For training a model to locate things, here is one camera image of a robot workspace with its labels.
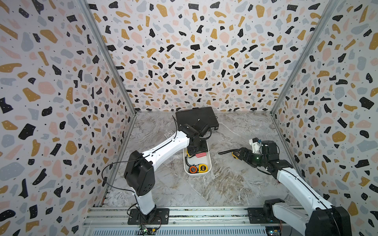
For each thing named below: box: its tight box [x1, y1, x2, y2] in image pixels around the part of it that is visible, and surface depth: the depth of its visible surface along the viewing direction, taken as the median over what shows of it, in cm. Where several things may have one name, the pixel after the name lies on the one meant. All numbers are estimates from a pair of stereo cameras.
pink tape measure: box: [195, 152, 207, 158], surface depth 83 cm
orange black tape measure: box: [188, 164, 198, 174], surface depth 89 cm
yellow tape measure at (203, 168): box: [198, 164, 209, 174], surface depth 90 cm
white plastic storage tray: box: [182, 141, 213, 177], surface depth 91 cm
